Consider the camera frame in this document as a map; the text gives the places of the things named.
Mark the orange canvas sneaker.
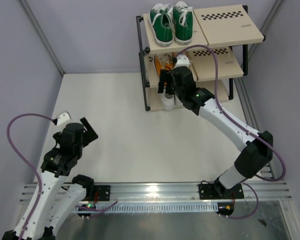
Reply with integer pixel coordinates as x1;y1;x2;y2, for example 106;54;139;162
164;52;190;70
152;54;166;78

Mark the white sneaker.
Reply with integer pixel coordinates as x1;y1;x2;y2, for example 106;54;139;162
174;95;183;108
158;93;175;111

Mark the green sneaker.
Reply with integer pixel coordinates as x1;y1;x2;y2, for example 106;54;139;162
172;0;194;45
148;3;173;48

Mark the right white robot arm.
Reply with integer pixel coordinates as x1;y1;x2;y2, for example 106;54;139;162
158;66;273;199

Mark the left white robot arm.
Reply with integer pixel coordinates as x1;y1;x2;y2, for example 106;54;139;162
2;112;98;240

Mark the beige black shoe shelf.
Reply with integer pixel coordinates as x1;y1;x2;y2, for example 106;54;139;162
136;4;266;111

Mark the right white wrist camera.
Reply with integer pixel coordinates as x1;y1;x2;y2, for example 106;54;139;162
174;54;190;69

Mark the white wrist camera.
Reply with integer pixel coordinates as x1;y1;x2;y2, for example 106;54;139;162
174;54;190;69
54;111;72;126

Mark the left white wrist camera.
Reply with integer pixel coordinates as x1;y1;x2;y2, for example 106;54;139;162
54;111;72;126

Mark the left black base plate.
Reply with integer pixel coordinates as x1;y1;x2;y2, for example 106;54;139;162
92;184;111;202

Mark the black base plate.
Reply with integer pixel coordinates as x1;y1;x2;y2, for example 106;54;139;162
198;180;245;200
92;184;111;202

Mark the slotted grey cable duct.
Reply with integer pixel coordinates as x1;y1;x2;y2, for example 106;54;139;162
105;202;218;214

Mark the aluminium mounting rail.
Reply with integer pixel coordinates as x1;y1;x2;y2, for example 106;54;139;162
19;181;293;203

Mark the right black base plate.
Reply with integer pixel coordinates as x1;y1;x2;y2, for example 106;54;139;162
198;180;245;200

